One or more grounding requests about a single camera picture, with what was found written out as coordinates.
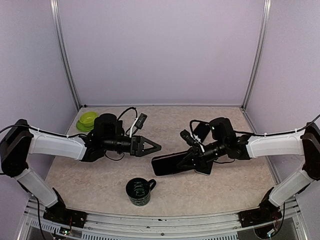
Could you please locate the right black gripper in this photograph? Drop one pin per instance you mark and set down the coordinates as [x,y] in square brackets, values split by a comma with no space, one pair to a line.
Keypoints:
[195,162]

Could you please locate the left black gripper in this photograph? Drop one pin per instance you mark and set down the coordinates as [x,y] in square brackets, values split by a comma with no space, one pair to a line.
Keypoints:
[156,147]

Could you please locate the purple edged black phone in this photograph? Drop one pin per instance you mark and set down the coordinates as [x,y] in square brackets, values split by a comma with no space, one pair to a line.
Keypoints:
[166,164]

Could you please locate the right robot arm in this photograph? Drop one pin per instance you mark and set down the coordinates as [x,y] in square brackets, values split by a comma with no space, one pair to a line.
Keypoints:
[245,146]

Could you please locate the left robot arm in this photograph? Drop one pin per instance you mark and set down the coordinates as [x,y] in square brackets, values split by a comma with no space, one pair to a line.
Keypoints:
[22,140]

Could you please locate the silver edged black phone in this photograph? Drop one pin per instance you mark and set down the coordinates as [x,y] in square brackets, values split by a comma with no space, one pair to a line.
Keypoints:
[204,168]

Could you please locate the black phone case right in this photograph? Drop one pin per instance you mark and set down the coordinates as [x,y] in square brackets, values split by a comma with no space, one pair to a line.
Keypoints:
[201,132]

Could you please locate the black mug green print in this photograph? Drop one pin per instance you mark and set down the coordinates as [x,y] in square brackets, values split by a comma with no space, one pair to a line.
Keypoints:
[139,190]

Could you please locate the green plastic bowl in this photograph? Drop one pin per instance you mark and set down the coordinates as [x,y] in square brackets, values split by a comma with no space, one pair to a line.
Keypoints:
[88,118]

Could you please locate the green plastic plate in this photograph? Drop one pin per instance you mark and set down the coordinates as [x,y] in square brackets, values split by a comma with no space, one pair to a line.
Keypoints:
[82,128]

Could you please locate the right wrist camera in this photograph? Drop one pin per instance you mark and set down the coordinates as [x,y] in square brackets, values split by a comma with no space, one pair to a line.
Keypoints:
[192,141]

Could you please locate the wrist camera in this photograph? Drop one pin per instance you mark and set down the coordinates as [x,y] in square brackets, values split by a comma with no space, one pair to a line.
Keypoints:
[192,141]
[137,124]

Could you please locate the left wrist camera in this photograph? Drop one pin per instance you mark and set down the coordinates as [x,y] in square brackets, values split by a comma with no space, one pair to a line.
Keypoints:
[137,124]

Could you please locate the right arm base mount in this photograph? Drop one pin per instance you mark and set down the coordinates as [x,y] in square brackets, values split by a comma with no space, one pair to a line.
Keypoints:
[259,215]

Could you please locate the right aluminium frame post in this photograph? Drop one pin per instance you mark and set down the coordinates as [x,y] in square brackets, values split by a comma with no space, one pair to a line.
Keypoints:
[258,53]

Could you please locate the aluminium frame post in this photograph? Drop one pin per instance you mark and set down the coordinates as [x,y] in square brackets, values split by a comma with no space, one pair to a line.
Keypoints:
[54,5]
[258,53]

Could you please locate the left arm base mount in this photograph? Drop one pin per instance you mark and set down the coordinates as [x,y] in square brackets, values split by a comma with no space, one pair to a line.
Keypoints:
[62,215]

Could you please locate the front aluminium rail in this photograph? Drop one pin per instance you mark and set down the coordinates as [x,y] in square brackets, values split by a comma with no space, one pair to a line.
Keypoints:
[109,226]

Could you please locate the left aluminium frame post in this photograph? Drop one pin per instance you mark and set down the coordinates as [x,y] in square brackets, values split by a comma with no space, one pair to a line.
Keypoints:
[54,5]

